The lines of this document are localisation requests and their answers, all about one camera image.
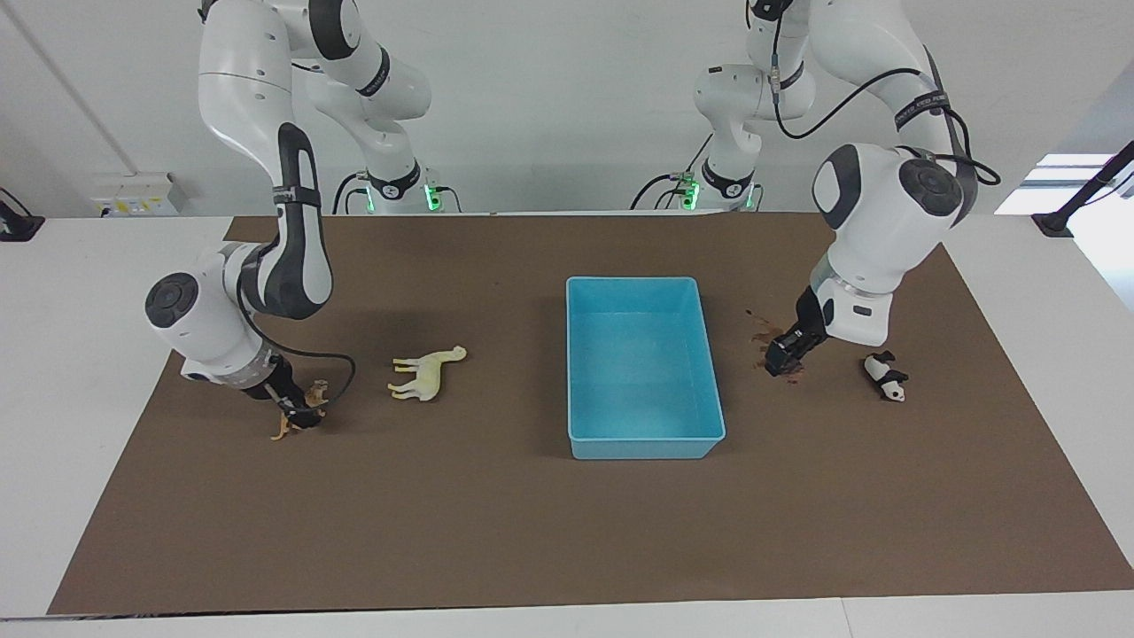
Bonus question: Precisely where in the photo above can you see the orange striped tiger toy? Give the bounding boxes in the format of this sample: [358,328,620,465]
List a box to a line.
[269,379,331,442]

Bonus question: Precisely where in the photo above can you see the brown lion toy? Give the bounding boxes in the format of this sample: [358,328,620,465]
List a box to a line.
[747,309,804,385]

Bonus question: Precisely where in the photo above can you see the black and white panda toy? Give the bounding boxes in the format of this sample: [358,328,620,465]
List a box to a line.
[864,351,910,404]

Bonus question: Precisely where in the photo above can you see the cream llama toy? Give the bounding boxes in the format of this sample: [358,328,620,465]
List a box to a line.
[386,345,469,403]

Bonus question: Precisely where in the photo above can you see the light blue storage box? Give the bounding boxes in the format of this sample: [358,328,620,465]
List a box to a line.
[565,276,727,462]

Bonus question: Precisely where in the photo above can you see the brown table mat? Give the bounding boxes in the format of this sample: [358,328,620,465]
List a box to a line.
[46,213,1134,616]

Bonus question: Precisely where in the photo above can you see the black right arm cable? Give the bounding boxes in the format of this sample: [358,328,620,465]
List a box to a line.
[234,275,358,410]

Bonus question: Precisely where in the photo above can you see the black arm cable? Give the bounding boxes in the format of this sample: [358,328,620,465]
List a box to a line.
[234,275,358,410]
[767,0,1003,188]

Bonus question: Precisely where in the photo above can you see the black base cable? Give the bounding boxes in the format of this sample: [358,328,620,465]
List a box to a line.
[630,132,715,212]
[331,170,375,216]

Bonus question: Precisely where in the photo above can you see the white wall socket box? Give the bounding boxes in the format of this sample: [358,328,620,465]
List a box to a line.
[90,171,190,219]

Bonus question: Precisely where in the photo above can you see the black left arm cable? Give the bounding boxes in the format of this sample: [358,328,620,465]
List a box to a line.
[767,0,1003,188]

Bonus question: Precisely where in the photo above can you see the black camera stand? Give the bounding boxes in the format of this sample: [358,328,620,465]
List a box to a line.
[0,187,46,243]
[1031,139,1134,239]

